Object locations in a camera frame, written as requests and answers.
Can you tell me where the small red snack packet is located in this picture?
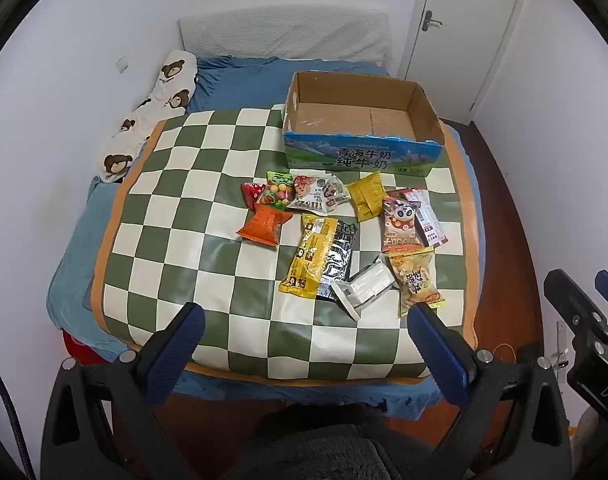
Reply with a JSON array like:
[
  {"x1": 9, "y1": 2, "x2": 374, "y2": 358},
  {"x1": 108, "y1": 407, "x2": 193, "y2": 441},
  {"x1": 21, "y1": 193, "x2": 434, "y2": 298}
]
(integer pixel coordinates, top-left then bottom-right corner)
[{"x1": 240, "y1": 181, "x2": 267, "y2": 209}]

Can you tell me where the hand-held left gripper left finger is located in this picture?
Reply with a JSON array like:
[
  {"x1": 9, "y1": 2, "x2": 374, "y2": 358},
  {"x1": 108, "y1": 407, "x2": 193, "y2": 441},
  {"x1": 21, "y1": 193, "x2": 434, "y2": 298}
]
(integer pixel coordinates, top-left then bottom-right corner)
[{"x1": 41, "y1": 301, "x2": 207, "y2": 480}]

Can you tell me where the long yellow snack packet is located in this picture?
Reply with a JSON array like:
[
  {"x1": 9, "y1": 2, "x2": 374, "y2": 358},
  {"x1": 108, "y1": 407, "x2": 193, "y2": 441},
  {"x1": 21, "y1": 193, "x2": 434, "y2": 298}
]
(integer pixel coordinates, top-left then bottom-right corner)
[{"x1": 279, "y1": 213, "x2": 339, "y2": 298}]

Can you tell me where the white cookie snack packet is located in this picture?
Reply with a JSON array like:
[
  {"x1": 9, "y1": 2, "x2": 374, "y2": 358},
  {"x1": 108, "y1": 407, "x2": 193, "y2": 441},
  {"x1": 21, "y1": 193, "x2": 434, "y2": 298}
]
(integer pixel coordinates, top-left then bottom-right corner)
[{"x1": 286, "y1": 175, "x2": 351, "y2": 217}]

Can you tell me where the red cloth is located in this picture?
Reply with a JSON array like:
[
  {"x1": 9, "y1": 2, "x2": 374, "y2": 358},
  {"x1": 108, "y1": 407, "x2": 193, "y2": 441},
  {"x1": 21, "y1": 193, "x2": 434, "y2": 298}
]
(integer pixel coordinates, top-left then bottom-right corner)
[{"x1": 61, "y1": 332, "x2": 120, "y2": 366}]

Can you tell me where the cardboard box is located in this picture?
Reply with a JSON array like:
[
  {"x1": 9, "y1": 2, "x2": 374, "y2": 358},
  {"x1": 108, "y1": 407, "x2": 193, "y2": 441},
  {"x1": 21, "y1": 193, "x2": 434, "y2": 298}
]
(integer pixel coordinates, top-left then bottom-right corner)
[{"x1": 282, "y1": 71, "x2": 445, "y2": 177}]

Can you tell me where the panda print snack packet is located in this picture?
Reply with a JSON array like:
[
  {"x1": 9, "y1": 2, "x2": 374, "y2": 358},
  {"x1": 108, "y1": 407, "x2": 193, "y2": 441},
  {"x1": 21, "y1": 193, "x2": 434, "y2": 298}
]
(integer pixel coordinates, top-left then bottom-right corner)
[{"x1": 381, "y1": 197, "x2": 423, "y2": 253}]

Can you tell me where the blue bed sheet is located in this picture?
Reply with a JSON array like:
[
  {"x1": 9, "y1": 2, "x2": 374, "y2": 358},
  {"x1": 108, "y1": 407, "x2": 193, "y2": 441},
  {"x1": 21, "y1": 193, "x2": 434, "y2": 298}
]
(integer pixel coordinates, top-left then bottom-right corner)
[{"x1": 46, "y1": 55, "x2": 489, "y2": 421}]

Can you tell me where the small yellow snack packet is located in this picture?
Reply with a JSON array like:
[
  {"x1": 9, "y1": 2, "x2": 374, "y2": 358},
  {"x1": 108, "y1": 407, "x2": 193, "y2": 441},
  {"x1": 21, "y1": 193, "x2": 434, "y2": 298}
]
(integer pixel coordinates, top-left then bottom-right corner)
[{"x1": 346, "y1": 171, "x2": 387, "y2": 223}]

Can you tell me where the white bear print pillow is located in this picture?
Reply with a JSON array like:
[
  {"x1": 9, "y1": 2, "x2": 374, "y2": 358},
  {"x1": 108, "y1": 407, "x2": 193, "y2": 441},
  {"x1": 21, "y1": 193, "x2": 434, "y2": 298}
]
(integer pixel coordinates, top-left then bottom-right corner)
[{"x1": 98, "y1": 50, "x2": 199, "y2": 184}]

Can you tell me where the orange snack packet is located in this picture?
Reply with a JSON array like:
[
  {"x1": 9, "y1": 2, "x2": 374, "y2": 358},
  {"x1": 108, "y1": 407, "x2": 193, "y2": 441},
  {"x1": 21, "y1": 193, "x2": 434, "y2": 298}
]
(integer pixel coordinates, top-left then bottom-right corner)
[{"x1": 236, "y1": 203, "x2": 293, "y2": 247}]

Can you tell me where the grey fluffy clothing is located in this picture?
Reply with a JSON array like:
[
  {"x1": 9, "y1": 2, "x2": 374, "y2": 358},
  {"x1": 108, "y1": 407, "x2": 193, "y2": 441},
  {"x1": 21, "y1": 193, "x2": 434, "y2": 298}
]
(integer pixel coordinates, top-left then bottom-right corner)
[{"x1": 256, "y1": 405, "x2": 405, "y2": 480}]

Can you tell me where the grey quilted headboard cushion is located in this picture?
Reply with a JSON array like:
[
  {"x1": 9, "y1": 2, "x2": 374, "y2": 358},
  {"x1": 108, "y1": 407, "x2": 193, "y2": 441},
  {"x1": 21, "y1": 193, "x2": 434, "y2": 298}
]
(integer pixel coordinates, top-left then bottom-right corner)
[{"x1": 178, "y1": 5, "x2": 391, "y2": 67}]

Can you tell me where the clear biscuit snack packet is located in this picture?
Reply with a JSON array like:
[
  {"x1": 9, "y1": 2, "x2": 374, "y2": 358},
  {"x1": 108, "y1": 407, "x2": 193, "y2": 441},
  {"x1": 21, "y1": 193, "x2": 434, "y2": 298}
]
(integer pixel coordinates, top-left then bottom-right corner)
[{"x1": 388, "y1": 248, "x2": 447, "y2": 317}]

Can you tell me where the black cable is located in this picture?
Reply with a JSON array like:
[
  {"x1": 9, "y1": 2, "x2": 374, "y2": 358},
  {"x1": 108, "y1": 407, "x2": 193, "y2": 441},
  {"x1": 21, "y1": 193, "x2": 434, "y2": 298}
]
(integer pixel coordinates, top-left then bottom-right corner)
[{"x1": 0, "y1": 345, "x2": 37, "y2": 480}]

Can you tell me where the green candy packet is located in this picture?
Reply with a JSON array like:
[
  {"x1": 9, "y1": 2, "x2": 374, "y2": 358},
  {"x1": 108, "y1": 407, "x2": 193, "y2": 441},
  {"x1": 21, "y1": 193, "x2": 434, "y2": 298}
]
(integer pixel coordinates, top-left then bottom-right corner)
[{"x1": 256, "y1": 171, "x2": 295, "y2": 211}]

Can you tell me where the white power strip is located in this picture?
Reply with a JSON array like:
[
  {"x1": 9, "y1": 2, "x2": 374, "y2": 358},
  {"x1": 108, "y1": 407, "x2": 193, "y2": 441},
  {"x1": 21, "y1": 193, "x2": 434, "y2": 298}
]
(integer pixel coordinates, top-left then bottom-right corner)
[{"x1": 554, "y1": 320, "x2": 572, "y2": 368}]

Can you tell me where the white door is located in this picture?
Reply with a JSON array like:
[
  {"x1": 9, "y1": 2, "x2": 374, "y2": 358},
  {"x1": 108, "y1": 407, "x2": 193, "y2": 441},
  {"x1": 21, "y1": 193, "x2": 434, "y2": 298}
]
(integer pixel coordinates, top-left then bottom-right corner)
[{"x1": 394, "y1": 0, "x2": 532, "y2": 123}]

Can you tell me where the black snack packet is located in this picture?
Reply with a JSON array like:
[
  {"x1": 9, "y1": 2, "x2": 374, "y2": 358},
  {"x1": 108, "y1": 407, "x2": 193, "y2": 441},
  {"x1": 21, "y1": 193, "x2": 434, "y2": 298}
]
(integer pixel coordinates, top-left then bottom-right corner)
[{"x1": 316, "y1": 219, "x2": 359, "y2": 302}]

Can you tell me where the red white snack packet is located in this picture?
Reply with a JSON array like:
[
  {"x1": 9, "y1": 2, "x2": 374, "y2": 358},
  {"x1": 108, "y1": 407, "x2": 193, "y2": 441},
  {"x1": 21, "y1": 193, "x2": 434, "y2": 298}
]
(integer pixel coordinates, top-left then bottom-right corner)
[{"x1": 404, "y1": 187, "x2": 449, "y2": 248}]

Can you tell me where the green white checkered mat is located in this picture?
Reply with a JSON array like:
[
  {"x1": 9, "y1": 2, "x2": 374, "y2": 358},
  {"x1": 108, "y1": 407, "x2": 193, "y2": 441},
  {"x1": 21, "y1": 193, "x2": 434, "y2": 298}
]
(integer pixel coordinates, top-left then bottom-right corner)
[{"x1": 91, "y1": 105, "x2": 484, "y2": 386}]

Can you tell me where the white silver snack packet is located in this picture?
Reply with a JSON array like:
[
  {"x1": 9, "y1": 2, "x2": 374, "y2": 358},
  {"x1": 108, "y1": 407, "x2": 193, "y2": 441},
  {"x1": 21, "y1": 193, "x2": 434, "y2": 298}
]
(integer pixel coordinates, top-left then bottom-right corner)
[{"x1": 331, "y1": 255, "x2": 399, "y2": 322}]

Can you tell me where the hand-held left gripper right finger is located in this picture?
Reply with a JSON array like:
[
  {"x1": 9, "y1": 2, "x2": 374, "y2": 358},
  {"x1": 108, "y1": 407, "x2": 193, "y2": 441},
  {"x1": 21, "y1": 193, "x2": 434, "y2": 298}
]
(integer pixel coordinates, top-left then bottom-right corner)
[{"x1": 408, "y1": 301, "x2": 572, "y2": 480}]

